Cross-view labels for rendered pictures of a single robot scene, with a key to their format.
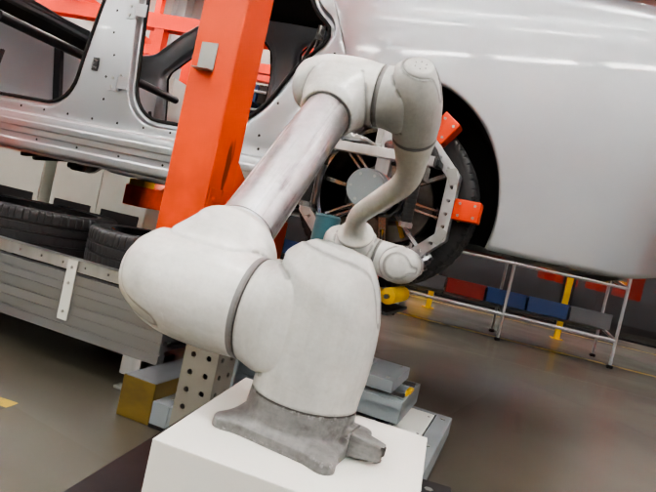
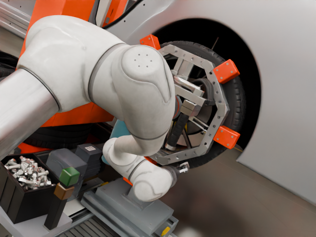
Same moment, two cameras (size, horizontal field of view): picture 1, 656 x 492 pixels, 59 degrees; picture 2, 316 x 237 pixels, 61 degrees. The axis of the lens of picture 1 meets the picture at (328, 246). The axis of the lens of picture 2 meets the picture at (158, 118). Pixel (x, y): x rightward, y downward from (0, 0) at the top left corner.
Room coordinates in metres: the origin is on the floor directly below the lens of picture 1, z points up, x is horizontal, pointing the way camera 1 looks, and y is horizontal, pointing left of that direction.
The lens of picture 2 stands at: (0.76, -0.19, 1.08)
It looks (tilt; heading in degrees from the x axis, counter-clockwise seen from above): 14 degrees down; 3
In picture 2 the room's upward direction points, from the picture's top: 24 degrees clockwise
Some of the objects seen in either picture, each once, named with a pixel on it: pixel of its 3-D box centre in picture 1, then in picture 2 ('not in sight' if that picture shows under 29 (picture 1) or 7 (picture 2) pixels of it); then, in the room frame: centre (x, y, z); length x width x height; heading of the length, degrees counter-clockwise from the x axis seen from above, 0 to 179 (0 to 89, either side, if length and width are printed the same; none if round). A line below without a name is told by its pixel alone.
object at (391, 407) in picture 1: (347, 383); (131, 211); (2.23, -0.19, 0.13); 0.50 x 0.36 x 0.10; 71
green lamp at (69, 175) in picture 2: not in sight; (69, 176); (1.46, 0.02, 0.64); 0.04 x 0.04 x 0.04; 71
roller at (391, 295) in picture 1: (394, 295); not in sight; (2.12, -0.28, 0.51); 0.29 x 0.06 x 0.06; 161
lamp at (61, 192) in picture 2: not in sight; (64, 190); (1.46, 0.02, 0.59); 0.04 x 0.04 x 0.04; 71
